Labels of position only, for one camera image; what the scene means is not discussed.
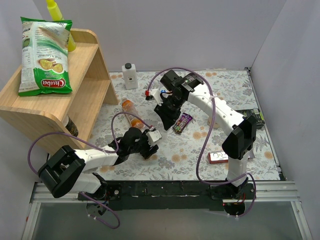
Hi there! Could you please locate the clear bottle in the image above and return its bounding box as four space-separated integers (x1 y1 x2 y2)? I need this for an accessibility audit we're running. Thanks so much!
160 130 168 142

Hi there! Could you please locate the orange soda bottle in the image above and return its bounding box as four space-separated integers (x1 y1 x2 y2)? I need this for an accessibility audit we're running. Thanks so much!
121 96 146 131

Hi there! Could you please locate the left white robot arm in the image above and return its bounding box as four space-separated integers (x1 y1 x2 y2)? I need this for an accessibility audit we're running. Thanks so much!
37 127 162 200

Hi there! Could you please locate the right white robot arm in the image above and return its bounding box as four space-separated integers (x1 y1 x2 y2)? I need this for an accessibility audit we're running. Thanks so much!
145 69 257 199

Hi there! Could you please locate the cream lotion pump bottle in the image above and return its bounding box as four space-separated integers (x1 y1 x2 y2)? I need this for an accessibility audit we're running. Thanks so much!
207 117 220 129

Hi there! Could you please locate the white square bottle black cap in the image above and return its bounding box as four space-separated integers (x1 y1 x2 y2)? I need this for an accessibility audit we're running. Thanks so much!
122 62 138 90

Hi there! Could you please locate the yellow spray bottle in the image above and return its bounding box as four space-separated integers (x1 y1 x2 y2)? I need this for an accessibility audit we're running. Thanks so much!
45 0 77 53

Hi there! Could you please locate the purple candy bar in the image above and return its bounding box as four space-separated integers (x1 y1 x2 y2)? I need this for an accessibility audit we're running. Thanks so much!
172 112 194 134

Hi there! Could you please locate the floral table mat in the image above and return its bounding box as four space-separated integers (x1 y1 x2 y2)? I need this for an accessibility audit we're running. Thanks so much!
88 69 280 181

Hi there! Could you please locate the red white toothpaste box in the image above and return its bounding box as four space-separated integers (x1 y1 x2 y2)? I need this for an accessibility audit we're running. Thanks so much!
206 151 229 165

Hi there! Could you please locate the wooden shelf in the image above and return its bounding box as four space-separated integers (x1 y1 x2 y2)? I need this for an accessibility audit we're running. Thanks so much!
0 28 119 154

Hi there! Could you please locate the dark jar under shelf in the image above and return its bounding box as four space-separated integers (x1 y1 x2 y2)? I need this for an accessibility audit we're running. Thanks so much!
62 115 79 137

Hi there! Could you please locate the black green box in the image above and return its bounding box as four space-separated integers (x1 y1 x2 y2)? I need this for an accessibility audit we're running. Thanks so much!
236 108 266 130

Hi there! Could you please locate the green chips bag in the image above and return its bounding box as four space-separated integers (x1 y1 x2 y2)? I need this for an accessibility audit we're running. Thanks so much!
18 17 73 97

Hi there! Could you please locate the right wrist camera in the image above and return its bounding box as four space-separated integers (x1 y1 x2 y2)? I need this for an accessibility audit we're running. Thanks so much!
145 89 163 105

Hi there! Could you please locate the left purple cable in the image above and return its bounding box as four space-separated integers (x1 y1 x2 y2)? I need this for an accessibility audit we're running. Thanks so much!
27 111 155 230

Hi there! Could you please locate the purple cable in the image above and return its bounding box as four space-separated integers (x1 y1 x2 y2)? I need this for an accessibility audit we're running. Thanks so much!
27 111 155 230
147 66 257 218

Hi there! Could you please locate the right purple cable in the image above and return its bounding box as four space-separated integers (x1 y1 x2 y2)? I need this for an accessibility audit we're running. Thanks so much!
147 66 257 218

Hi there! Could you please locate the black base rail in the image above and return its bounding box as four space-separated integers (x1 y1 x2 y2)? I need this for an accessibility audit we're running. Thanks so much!
77 180 255 215

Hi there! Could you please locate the aluminium frame rail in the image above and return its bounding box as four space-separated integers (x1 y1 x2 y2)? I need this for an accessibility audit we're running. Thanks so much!
22 181 312 240

